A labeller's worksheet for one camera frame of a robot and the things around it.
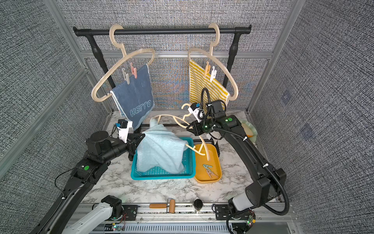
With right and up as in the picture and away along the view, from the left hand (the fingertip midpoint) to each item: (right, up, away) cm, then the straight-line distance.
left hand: (146, 133), depth 66 cm
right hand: (+19, +4, +6) cm, 21 cm away
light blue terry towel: (+5, -7, +5) cm, 10 cm away
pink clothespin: (+32, -25, +20) cm, 45 cm away
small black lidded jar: (+24, -34, +4) cm, 42 cm away
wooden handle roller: (+10, -38, +9) cm, 40 cm away
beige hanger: (+19, +4, +6) cm, 20 cm away
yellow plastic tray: (+27, -27, +23) cm, 45 cm away
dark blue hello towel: (-8, +16, +9) cm, 20 cm away
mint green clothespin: (+31, -21, +22) cm, 43 cm away
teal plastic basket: (+1, -25, +22) cm, 33 cm away
